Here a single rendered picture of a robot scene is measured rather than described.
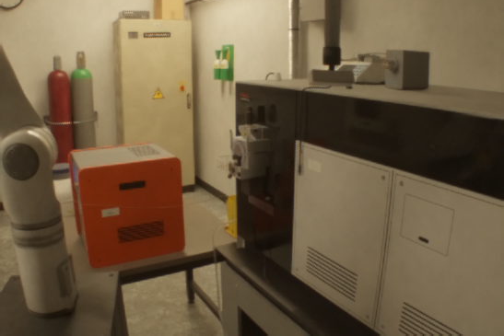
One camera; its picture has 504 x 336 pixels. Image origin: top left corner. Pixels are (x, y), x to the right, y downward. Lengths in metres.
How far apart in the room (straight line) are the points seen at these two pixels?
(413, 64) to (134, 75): 3.44
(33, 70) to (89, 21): 0.79
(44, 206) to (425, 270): 0.81
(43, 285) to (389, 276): 0.80
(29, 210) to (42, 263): 0.10
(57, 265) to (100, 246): 1.00
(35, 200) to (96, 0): 4.14
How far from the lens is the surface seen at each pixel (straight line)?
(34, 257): 0.74
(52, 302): 0.78
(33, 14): 4.67
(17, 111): 0.75
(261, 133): 1.44
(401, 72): 1.33
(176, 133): 4.62
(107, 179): 1.66
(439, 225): 0.97
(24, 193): 0.70
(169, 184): 1.74
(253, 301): 1.63
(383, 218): 1.08
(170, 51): 4.53
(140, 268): 1.76
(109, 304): 0.81
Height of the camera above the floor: 1.53
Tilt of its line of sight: 12 degrees down
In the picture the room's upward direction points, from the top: straight up
